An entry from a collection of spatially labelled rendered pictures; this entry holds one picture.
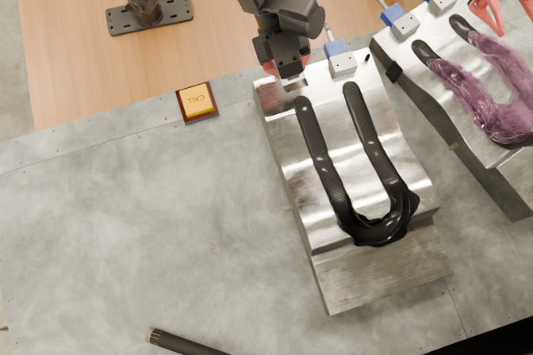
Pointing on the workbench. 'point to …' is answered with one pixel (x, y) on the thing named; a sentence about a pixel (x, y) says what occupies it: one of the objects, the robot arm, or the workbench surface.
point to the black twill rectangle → (393, 71)
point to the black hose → (170, 341)
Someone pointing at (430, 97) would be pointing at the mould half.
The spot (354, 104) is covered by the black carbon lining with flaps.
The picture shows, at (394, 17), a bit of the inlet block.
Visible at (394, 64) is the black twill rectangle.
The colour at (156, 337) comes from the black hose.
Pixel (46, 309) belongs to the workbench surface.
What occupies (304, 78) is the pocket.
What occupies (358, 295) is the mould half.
